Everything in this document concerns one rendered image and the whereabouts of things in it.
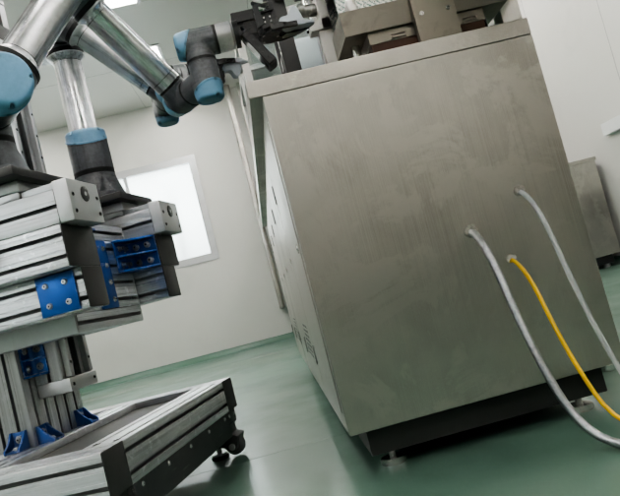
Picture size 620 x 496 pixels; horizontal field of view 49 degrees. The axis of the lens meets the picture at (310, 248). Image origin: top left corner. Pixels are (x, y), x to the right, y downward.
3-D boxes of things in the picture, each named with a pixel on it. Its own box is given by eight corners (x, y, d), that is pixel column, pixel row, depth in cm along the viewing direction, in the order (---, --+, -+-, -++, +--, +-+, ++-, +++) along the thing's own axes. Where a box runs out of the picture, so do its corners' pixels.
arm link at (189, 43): (182, 70, 178) (174, 39, 178) (222, 61, 179) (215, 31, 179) (177, 59, 170) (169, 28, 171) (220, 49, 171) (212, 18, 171)
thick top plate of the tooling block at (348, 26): (338, 61, 173) (332, 39, 173) (486, 27, 176) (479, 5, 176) (344, 37, 157) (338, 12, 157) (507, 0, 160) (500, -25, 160)
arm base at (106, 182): (65, 209, 192) (57, 175, 192) (91, 213, 207) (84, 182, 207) (113, 195, 189) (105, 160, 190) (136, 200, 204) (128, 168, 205)
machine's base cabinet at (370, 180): (302, 368, 394) (266, 226, 399) (407, 341, 399) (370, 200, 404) (358, 484, 143) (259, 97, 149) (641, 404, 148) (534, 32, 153)
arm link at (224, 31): (219, 46, 171) (222, 58, 179) (237, 42, 171) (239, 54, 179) (213, 19, 172) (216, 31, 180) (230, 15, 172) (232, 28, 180)
